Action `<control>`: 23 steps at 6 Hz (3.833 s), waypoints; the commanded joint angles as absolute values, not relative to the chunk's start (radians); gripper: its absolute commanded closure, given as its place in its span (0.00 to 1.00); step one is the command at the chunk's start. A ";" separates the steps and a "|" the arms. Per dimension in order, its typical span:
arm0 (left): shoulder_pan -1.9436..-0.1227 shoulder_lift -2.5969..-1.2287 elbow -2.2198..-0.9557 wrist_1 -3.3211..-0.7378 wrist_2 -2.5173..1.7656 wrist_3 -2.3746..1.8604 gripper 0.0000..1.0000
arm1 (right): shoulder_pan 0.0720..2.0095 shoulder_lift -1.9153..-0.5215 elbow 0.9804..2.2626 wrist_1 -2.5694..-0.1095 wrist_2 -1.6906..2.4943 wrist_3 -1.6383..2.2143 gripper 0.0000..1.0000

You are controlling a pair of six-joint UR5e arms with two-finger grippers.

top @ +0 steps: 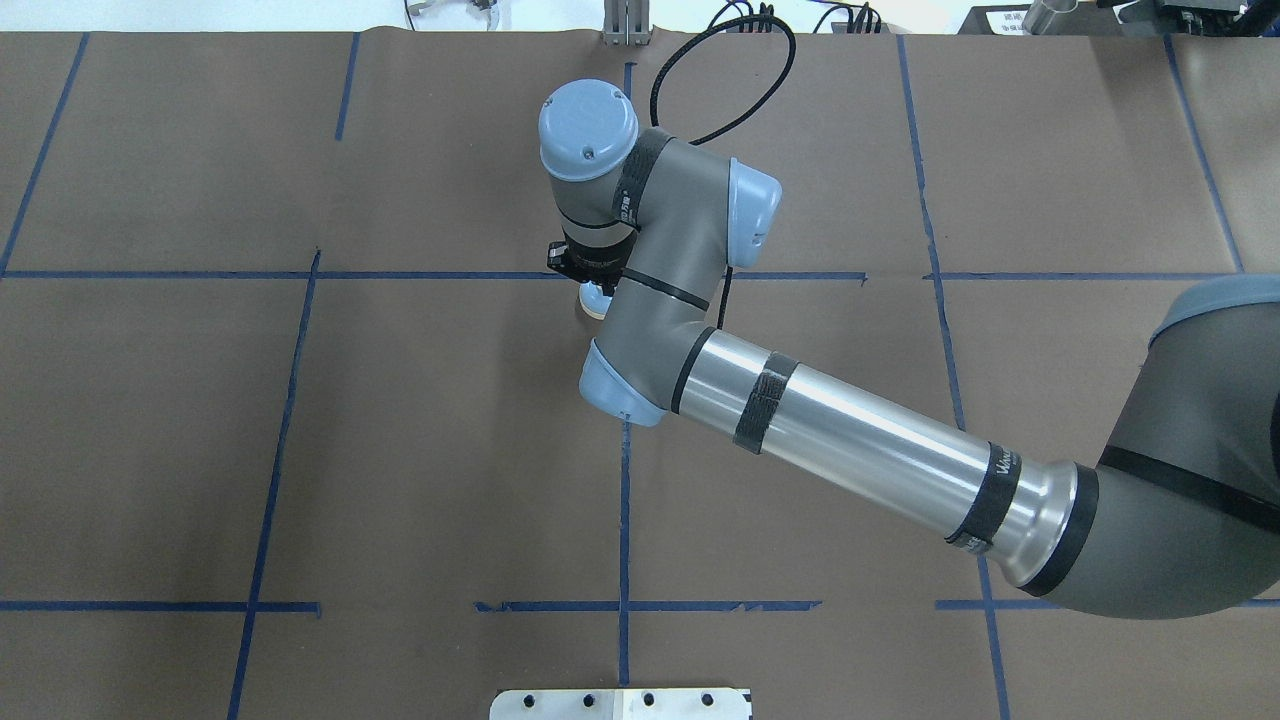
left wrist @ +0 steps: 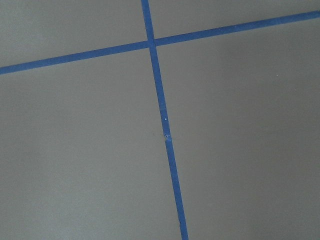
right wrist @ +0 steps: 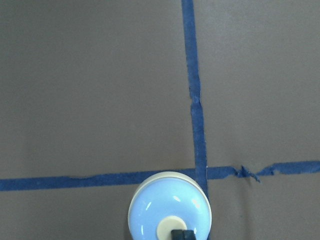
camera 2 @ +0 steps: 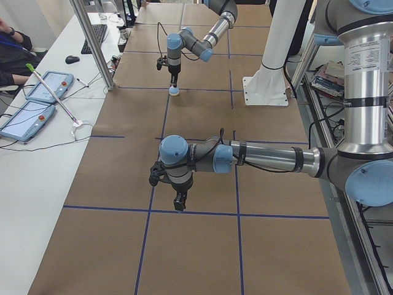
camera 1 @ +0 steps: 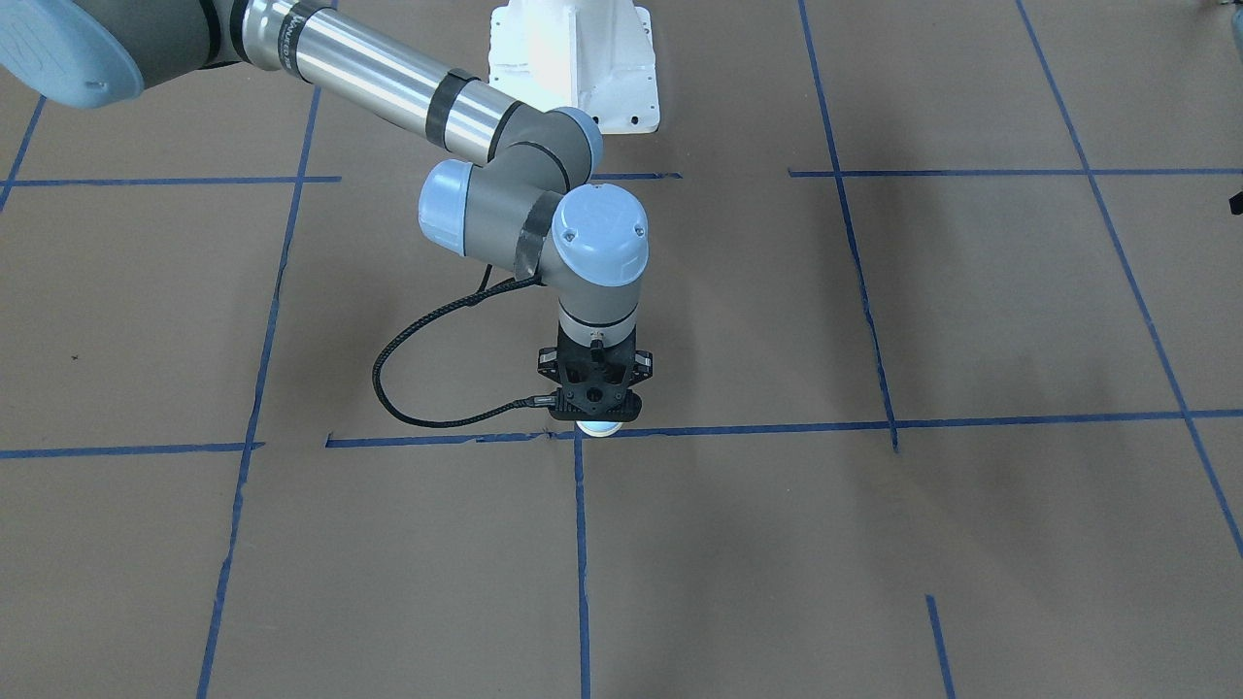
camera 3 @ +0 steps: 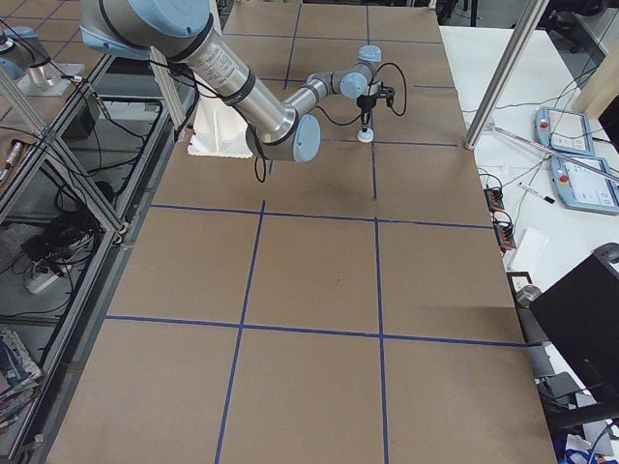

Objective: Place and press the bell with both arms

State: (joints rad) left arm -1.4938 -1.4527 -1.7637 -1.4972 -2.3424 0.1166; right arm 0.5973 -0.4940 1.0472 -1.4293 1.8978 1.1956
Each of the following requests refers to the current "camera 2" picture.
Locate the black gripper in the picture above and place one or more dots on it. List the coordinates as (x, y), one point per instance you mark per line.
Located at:
(174, 70)
(181, 187)

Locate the blue and cream bell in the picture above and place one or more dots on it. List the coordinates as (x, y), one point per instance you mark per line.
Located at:
(174, 91)

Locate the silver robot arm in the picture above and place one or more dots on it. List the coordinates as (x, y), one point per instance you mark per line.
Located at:
(227, 12)
(361, 165)

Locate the metal cup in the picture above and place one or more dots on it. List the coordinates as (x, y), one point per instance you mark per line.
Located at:
(123, 37)

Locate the brown paper table cover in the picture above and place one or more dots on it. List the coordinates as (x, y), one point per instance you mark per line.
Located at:
(243, 232)

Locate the black marker pen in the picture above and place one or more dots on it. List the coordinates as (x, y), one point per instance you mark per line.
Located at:
(83, 83)

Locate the black computer mouse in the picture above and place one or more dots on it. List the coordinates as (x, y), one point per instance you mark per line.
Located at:
(70, 59)

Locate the upper blue teach pendant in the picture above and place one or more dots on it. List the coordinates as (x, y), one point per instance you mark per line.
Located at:
(57, 81)

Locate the blue teach pendant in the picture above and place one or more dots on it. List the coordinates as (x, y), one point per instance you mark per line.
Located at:
(57, 81)
(28, 120)

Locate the green tipped metal rod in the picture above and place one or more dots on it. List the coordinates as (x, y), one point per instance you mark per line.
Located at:
(77, 123)

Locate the lower blue teach pendant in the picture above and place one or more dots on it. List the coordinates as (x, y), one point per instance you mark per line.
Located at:
(28, 120)

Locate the stack of books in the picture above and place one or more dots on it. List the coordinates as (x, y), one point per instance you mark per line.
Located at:
(329, 78)

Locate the seated person in black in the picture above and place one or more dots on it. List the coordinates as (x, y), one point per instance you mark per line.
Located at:
(16, 52)

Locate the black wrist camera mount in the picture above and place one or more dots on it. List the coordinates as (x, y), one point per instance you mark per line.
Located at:
(158, 174)
(161, 62)

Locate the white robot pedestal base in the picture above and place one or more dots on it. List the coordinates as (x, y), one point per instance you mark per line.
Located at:
(267, 86)

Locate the aluminium frame post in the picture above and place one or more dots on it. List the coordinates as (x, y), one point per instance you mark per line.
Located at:
(82, 16)

